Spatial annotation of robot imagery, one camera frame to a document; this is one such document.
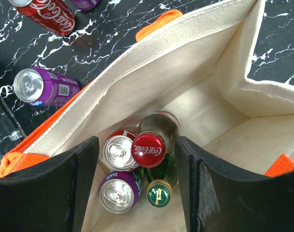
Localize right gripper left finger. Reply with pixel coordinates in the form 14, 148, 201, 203
0, 136, 99, 232

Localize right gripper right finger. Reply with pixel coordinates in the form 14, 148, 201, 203
175, 136, 294, 232

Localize green glass bottle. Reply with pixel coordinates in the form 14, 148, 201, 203
144, 152, 178, 208

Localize purple soda can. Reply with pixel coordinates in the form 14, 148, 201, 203
70, 0, 99, 11
14, 67, 81, 106
99, 169, 144, 214

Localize red cola can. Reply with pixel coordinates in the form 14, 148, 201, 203
103, 127, 139, 172
10, 0, 75, 36

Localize glass cola bottle red cap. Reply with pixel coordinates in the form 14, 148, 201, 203
131, 111, 181, 168

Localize beige canvas bag orange handles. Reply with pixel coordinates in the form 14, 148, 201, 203
0, 0, 294, 232

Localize purple soda can front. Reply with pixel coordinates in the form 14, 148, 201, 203
14, 67, 81, 106

